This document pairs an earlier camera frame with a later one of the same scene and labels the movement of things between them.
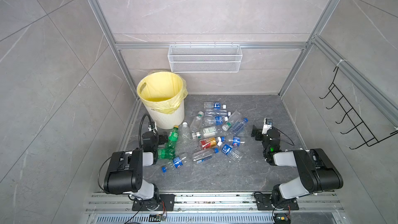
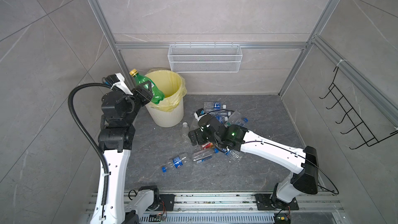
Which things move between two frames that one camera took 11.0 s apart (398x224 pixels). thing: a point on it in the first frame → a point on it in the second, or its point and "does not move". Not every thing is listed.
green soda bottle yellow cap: (169, 152) → (157, 96)
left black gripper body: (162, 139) → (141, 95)
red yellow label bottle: (209, 143) does not move
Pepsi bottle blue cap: (177, 162) does not move
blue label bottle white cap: (228, 150) does not move
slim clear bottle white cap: (186, 138) does not move
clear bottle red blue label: (204, 155) does not move
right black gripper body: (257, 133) → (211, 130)
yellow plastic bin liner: (163, 91) does not move
